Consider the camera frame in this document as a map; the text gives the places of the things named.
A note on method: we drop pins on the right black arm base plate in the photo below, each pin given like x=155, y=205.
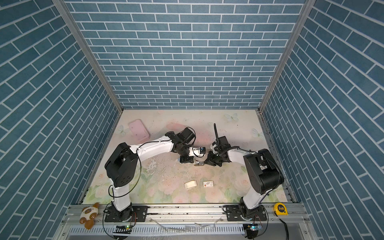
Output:
x=236, y=213

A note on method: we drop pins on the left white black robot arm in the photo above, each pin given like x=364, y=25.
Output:
x=122, y=164

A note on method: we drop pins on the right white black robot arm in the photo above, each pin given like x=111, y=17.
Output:
x=263, y=171

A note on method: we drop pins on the yellow tape measure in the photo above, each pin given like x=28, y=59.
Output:
x=280, y=209

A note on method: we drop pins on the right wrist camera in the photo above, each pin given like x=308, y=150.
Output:
x=214, y=148

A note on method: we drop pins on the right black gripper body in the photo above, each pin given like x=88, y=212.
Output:
x=220, y=159

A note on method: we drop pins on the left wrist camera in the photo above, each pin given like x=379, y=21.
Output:
x=198, y=152

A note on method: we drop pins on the white staple box sleeve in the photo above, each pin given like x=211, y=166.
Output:
x=208, y=184

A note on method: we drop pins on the white perforated cable duct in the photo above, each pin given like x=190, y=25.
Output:
x=152, y=231

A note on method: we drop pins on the brown white plush toy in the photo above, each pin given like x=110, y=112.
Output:
x=88, y=216

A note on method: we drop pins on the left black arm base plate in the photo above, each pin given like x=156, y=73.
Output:
x=130, y=214

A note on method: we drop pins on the aluminium front rail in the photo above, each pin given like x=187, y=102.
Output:
x=295, y=226

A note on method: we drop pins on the staple box tray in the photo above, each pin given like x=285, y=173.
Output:
x=190, y=184

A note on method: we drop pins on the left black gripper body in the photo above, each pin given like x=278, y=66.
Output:
x=185, y=150

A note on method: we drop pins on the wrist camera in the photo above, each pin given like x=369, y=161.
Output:
x=214, y=148
x=198, y=152

